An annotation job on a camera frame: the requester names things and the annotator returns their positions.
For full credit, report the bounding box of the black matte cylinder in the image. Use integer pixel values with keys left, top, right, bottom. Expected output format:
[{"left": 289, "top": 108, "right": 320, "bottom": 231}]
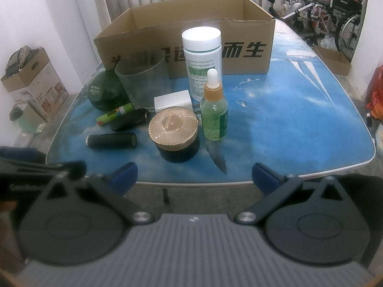
[{"left": 86, "top": 132, "right": 138, "bottom": 150}]

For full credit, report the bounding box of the green lip balm tube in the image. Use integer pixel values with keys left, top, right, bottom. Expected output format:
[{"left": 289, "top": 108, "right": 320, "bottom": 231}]
[{"left": 96, "top": 103, "right": 134, "bottom": 126}]

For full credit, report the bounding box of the black glossy tube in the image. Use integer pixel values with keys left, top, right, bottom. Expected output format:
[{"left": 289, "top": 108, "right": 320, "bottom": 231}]
[{"left": 110, "top": 109, "right": 149, "bottom": 132}]

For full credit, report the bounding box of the gold lid black jar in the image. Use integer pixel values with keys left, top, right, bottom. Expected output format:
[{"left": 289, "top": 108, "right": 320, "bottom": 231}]
[{"left": 148, "top": 106, "right": 200, "bottom": 163}]

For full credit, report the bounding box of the dark green round bottle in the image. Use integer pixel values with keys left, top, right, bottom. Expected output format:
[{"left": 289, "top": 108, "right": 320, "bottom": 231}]
[{"left": 88, "top": 70, "right": 130, "bottom": 112}]

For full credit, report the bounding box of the green dropper bottle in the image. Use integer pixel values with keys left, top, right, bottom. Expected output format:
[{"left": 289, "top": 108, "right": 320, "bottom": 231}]
[{"left": 200, "top": 69, "right": 229, "bottom": 141}]

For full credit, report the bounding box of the white small box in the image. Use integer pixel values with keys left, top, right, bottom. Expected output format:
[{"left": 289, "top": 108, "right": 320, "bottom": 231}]
[{"left": 154, "top": 89, "right": 193, "bottom": 113}]

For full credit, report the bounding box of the clear glass cup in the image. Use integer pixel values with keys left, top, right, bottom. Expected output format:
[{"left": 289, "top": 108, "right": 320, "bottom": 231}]
[{"left": 115, "top": 49, "right": 171, "bottom": 112}]

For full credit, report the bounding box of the white supplement bottle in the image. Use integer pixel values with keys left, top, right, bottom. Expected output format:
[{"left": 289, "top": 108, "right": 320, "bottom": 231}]
[{"left": 181, "top": 26, "right": 222, "bottom": 102}]

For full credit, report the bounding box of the printed cardboard box on floor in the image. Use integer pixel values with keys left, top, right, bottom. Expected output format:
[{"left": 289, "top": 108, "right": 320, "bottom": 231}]
[{"left": 1, "top": 47, "right": 68, "bottom": 121}]

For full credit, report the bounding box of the bag in floor box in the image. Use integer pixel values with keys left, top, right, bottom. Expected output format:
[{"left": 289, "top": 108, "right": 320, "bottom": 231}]
[{"left": 5, "top": 45, "right": 39, "bottom": 77}]

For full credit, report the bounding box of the red plastic bag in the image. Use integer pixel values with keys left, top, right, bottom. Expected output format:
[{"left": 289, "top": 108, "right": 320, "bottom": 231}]
[{"left": 366, "top": 66, "right": 383, "bottom": 121}]

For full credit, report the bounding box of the small floor cardboard box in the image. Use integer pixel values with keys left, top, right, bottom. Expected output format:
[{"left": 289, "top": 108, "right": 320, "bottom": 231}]
[{"left": 314, "top": 45, "right": 351, "bottom": 77}]

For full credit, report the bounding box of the large cardboard box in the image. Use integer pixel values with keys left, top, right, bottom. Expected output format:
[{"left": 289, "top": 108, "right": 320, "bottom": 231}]
[{"left": 94, "top": 0, "right": 276, "bottom": 78}]

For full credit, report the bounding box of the wheelchair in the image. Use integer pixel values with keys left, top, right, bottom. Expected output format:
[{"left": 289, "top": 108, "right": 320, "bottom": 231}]
[{"left": 266, "top": 0, "right": 363, "bottom": 61}]

